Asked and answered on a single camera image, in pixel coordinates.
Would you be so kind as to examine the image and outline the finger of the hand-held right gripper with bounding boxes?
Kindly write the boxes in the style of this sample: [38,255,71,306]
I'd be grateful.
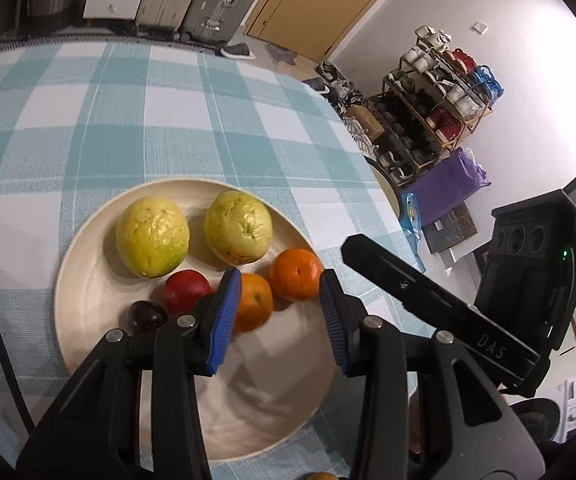
[341,234,472,329]

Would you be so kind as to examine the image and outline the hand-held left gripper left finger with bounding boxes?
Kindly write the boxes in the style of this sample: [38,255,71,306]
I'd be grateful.
[15,268,243,480]

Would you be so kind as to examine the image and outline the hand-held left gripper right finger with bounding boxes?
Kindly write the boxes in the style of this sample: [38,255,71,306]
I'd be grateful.
[319,269,547,480]

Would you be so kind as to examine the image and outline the orange mandarin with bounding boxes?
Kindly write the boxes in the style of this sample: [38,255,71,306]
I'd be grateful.
[268,248,325,303]
[233,272,274,333]

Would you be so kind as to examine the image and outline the red tomato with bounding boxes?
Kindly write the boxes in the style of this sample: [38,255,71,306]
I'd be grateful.
[163,269,213,315]

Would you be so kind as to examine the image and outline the dark purple passion fruit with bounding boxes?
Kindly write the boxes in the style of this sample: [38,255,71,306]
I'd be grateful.
[128,300,169,335]

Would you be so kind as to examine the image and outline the cream round plate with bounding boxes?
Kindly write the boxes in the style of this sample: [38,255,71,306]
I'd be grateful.
[54,179,339,463]

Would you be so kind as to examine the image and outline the yellow-green guava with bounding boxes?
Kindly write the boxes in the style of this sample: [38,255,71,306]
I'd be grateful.
[204,190,273,266]
[116,196,190,279]

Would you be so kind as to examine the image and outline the blue plastic bag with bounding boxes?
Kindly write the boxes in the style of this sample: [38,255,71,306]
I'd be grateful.
[400,192,427,274]

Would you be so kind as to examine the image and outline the dark woven box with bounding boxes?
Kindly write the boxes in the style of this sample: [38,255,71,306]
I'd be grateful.
[425,203,478,255]

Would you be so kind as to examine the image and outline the cream trash bin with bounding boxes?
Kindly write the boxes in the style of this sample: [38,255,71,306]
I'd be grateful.
[365,156,404,221]

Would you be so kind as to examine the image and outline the purple bag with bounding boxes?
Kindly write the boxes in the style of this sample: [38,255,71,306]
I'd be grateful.
[408,147,493,226]

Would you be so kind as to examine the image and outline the cardboard box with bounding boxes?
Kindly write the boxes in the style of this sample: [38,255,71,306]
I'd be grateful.
[355,107,387,139]

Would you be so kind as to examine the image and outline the wooden shoe rack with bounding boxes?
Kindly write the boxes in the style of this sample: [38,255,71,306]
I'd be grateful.
[382,25,507,181]

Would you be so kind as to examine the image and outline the pile of shoes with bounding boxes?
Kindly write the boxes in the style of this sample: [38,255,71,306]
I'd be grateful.
[302,62,384,157]

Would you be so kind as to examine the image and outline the teal checked tablecloth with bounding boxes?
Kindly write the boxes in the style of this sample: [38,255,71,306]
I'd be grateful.
[0,41,427,480]

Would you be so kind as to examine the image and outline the grey floor mat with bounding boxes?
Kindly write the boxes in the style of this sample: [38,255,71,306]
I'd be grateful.
[266,42,299,67]

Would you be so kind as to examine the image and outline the dark grey slipper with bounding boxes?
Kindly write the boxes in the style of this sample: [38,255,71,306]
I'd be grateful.
[221,43,257,60]

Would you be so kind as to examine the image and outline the wooden door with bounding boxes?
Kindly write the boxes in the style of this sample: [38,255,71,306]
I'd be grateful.
[245,0,416,61]

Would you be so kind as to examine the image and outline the silver suitcase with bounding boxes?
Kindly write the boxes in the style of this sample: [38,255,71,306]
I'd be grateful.
[182,0,279,44]

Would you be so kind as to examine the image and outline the black cable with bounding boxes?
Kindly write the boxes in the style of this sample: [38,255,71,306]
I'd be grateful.
[0,255,36,434]

